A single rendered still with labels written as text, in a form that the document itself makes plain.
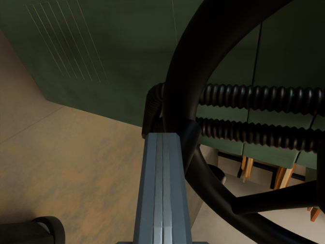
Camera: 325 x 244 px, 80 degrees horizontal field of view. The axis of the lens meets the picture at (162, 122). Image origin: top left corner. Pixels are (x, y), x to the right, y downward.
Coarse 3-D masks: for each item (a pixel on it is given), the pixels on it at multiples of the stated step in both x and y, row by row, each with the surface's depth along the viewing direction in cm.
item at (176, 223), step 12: (168, 144) 9; (168, 156) 9; (180, 156) 9; (168, 168) 8; (180, 168) 8; (168, 180) 8; (180, 180) 8; (168, 192) 7; (180, 192) 7; (168, 204) 7; (180, 204) 7; (168, 216) 6; (180, 216) 6; (168, 228) 6; (180, 228) 6; (168, 240) 6; (180, 240) 6
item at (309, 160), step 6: (318, 114) 28; (318, 120) 28; (324, 120) 28; (312, 126) 29; (318, 126) 29; (324, 126) 28; (300, 156) 34; (306, 156) 33; (312, 156) 32; (300, 162) 34; (306, 162) 34; (312, 162) 33
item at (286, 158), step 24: (312, 0) 21; (264, 24) 24; (288, 24) 23; (312, 24) 22; (264, 48) 26; (288, 48) 25; (312, 48) 23; (264, 72) 28; (288, 72) 26; (312, 72) 25; (264, 120) 33; (288, 120) 31; (312, 120) 29; (288, 168) 37
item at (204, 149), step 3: (201, 144) 45; (201, 147) 46; (204, 147) 48; (207, 147) 51; (210, 147) 54; (201, 150) 46; (204, 150) 49; (207, 150) 52; (204, 153) 49; (207, 153) 52; (204, 156) 50
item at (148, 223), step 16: (160, 144) 9; (144, 160) 9; (160, 160) 8; (144, 176) 8; (160, 176) 8; (144, 192) 7; (160, 192) 7; (144, 208) 7; (160, 208) 7; (144, 224) 6; (160, 224) 6; (144, 240) 6; (160, 240) 6
